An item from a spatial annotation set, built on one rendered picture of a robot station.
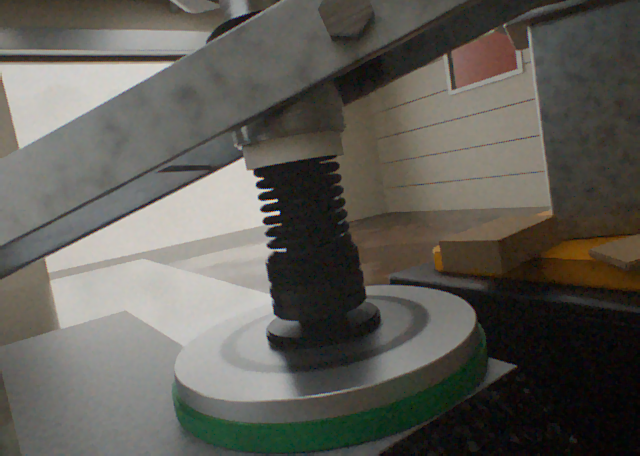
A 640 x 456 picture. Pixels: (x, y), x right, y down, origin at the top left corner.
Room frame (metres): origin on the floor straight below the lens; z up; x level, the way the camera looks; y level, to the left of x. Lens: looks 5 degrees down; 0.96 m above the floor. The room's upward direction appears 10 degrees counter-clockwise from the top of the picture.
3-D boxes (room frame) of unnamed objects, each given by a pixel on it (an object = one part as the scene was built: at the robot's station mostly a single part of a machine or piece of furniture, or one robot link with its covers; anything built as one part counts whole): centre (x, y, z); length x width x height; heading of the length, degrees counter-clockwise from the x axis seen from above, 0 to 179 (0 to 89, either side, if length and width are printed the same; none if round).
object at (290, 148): (0.33, 0.01, 0.99); 0.07 x 0.07 x 0.04
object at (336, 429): (0.33, 0.01, 0.84); 0.22 x 0.22 x 0.04
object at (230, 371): (0.33, 0.01, 0.85); 0.21 x 0.21 x 0.01
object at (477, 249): (0.76, -0.29, 0.81); 0.20 x 0.10 x 0.05; 131
